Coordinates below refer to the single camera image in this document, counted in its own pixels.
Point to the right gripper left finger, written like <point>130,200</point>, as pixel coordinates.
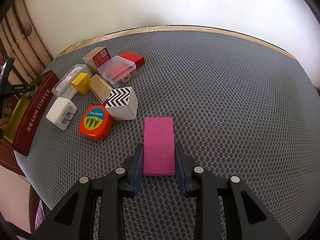
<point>73,216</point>

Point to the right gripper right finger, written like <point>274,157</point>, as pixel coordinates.
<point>228,199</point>

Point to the magenta rectangular block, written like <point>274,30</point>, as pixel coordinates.
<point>159,147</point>

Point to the orange tape measure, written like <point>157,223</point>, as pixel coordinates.
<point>96,123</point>

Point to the white power adapter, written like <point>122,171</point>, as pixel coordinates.
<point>61,113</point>

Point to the black white zigzag cube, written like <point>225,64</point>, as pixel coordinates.
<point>122,104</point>

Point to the gold textured case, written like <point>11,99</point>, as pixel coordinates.
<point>100,88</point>

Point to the clear box with red card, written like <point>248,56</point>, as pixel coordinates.
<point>117,71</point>

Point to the grey mesh table mat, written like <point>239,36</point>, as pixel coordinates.
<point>238,108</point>

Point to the red gold toffee tin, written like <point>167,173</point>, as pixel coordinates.
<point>28,113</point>

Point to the clear long plastic box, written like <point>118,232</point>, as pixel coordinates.
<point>64,88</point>

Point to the yellow small box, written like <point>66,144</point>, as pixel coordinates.
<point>81,83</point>

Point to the tan red cardboard box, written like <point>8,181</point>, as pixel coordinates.
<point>96,58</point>

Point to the red flat box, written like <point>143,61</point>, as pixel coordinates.
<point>137,59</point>

